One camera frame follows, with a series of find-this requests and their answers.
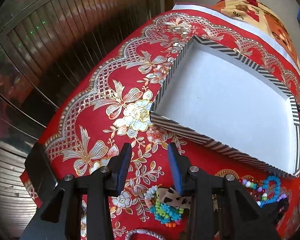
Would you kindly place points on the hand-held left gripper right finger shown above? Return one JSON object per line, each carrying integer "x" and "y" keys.
{"x": 176, "y": 172}

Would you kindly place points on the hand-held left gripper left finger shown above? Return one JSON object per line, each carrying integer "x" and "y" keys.
{"x": 122, "y": 170}

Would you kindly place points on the striped shallow cardboard box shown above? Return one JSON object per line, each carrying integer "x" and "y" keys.
{"x": 227, "y": 100}

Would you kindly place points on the cow print hair bow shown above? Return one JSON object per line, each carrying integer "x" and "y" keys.
{"x": 173, "y": 198}

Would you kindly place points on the red floral tablecloth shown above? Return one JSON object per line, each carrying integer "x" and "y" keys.
{"x": 102, "y": 80}

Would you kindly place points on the orange printed blanket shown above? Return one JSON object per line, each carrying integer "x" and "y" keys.
{"x": 272, "y": 22}

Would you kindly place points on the wooden slatted door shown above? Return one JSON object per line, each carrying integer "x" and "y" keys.
{"x": 52, "y": 30}

